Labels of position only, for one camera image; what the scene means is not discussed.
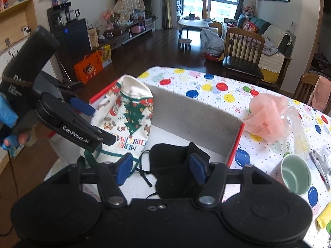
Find small wooden stool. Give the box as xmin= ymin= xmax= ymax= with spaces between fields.
xmin=178 ymin=38 xmax=192 ymax=51

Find clear plastic bag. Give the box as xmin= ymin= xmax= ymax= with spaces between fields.
xmin=282 ymin=106 xmax=311 ymax=161

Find sofa with cream cover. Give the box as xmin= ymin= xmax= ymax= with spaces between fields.
xmin=236 ymin=13 xmax=296 ymax=88

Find electric kettle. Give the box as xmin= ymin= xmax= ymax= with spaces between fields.
xmin=66 ymin=9 xmax=80 ymax=22

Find grey plastic bag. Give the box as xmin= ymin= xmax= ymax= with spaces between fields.
xmin=200 ymin=28 xmax=225 ymax=56

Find wooden dining chair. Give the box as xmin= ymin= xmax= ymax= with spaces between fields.
xmin=292 ymin=72 xmax=324 ymax=106

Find pink towel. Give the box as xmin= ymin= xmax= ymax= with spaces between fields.
xmin=308 ymin=75 xmax=331 ymax=114

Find black face mask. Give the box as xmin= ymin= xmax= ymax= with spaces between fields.
xmin=134 ymin=142 xmax=211 ymax=199

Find dark wooden tv cabinet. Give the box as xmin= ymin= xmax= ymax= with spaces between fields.
xmin=103 ymin=17 xmax=156 ymax=49

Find red printed cushion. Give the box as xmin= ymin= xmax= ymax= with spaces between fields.
xmin=243 ymin=21 xmax=259 ymax=33

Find black water dispenser cabinet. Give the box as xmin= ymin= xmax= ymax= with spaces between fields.
xmin=47 ymin=2 xmax=92 ymax=83

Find wooden wall shelf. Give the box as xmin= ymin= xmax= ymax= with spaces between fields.
xmin=0 ymin=0 xmax=38 ymax=49

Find cream knitted sofa throw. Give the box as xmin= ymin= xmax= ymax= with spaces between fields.
xmin=261 ymin=24 xmax=290 ymax=47

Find small round white table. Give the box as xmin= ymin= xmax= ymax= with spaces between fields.
xmin=177 ymin=18 xmax=214 ymax=40

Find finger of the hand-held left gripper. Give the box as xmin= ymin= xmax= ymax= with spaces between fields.
xmin=39 ymin=71 xmax=95 ymax=116
xmin=58 ymin=102 xmax=117 ymax=153

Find colourful dotted tablecloth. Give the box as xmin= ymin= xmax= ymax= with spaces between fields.
xmin=137 ymin=67 xmax=331 ymax=238

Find brown paper bag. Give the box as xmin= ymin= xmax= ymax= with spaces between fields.
xmin=87 ymin=28 xmax=100 ymax=48

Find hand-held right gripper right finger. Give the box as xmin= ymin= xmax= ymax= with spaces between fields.
xmin=190 ymin=153 xmax=276 ymax=208

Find pink flower bouquet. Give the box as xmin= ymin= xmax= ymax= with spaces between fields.
xmin=103 ymin=10 xmax=115 ymax=29

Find grey clothes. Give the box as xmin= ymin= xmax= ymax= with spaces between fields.
xmin=262 ymin=40 xmax=278 ymax=55

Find christmas print cloth bag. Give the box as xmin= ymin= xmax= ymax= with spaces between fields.
xmin=79 ymin=74 xmax=154 ymax=176

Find yellow gift box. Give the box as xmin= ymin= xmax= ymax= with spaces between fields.
xmin=97 ymin=44 xmax=112 ymax=68

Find silver foil packet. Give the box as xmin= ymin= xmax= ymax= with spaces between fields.
xmin=310 ymin=146 xmax=331 ymax=186

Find orange gift box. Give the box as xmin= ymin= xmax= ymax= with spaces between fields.
xmin=74 ymin=51 xmax=104 ymax=84

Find person's left hand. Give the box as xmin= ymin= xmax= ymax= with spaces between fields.
xmin=0 ymin=94 xmax=30 ymax=150

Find cloth-covered television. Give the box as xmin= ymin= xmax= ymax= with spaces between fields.
xmin=114 ymin=0 xmax=146 ymax=21

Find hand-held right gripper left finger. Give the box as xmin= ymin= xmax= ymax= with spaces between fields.
xmin=50 ymin=153 xmax=133 ymax=208

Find pale green mug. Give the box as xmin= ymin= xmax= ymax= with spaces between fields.
xmin=271 ymin=154 xmax=312 ymax=196

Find yellow cloth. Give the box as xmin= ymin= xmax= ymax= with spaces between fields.
xmin=316 ymin=203 xmax=331 ymax=230

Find wooden chair with black seat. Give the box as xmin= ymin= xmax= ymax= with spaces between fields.
xmin=222 ymin=27 xmax=266 ymax=86

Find pink mesh bath puff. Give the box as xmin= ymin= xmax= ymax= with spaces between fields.
xmin=243 ymin=93 xmax=290 ymax=144

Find red-edged cardboard box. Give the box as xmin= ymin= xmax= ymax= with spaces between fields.
xmin=44 ymin=79 xmax=245 ymax=202

